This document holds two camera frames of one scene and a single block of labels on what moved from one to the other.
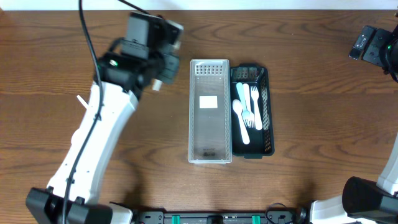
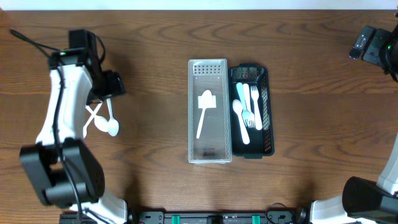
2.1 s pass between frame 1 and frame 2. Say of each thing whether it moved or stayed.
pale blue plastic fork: stayed
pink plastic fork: stayed
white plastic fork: stayed
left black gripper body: moved
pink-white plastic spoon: stayed
